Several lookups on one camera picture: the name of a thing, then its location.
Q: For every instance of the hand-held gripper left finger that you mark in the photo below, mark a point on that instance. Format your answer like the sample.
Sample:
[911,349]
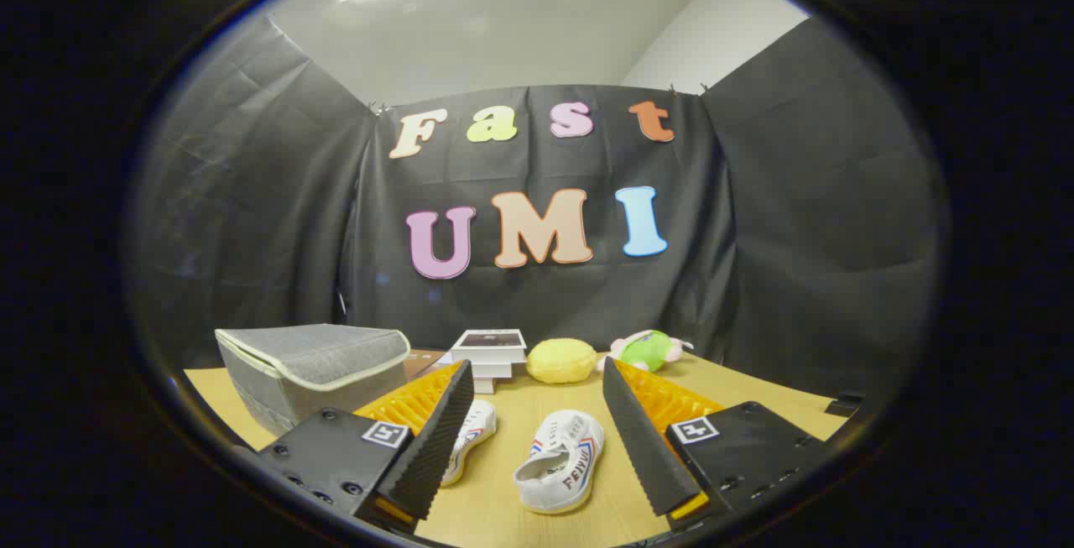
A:
[436,439]

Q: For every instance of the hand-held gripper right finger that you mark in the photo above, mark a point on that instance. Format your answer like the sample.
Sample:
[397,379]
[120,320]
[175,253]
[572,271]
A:
[642,439]

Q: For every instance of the white canvas shoe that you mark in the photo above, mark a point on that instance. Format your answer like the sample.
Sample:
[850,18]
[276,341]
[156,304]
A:
[474,432]
[560,460]

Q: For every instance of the grey fabric storage box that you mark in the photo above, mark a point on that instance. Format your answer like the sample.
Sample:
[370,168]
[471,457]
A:
[310,363]

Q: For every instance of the brown cover book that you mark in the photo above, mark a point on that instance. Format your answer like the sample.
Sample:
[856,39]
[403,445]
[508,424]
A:
[424,361]

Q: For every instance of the green and pink plush toy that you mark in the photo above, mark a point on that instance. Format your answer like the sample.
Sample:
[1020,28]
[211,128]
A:
[648,351]

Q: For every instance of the white book with dark cover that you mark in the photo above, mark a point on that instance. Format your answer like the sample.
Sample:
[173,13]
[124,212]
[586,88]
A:
[489,345]

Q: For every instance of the yellow plush toy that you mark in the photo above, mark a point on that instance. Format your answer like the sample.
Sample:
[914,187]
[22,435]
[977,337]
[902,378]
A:
[560,361]

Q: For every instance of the black backdrop cloth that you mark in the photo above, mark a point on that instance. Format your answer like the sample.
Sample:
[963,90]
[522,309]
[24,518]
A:
[545,296]

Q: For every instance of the black table clamp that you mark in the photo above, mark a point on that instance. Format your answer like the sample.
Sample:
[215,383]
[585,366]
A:
[845,404]

